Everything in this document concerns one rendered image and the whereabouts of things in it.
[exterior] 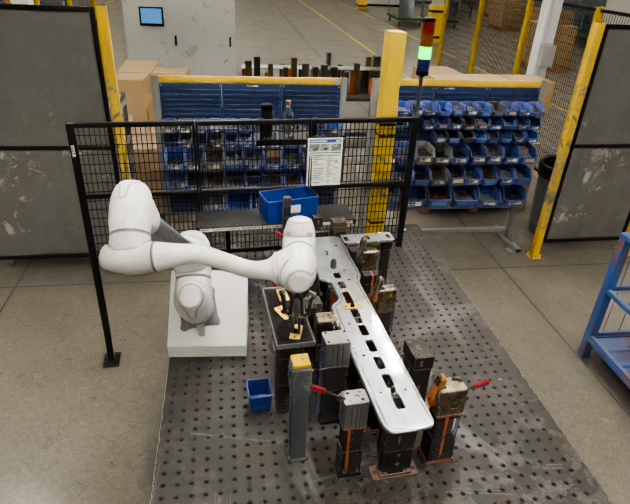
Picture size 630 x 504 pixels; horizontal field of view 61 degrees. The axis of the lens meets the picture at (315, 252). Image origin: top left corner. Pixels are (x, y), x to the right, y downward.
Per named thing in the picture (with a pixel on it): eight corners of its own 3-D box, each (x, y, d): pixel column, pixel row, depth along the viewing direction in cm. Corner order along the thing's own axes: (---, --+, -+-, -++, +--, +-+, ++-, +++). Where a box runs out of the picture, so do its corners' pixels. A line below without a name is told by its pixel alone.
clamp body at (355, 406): (365, 477, 195) (375, 404, 178) (335, 482, 193) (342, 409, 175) (357, 456, 203) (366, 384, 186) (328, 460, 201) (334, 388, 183)
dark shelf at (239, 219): (355, 223, 309) (356, 219, 307) (196, 233, 290) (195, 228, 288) (345, 208, 328) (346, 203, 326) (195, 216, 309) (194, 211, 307)
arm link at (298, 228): (282, 251, 183) (281, 272, 171) (283, 210, 175) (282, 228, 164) (314, 252, 183) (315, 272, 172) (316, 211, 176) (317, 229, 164)
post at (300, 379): (308, 460, 201) (313, 370, 179) (288, 463, 199) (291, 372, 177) (304, 444, 207) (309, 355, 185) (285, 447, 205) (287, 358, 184)
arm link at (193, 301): (178, 325, 241) (170, 317, 220) (178, 286, 246) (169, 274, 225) (215, 323, 243) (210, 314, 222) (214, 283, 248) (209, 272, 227)
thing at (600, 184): (530, 259, 488) (596, 21, 390) (522, 252, 500) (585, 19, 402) (633, 255, 503) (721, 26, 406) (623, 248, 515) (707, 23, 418)
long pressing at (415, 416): (444, 427, 180) (445, 423, 179) (381, 436, 175) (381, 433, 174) (339, 236, 297) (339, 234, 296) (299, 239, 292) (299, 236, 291)
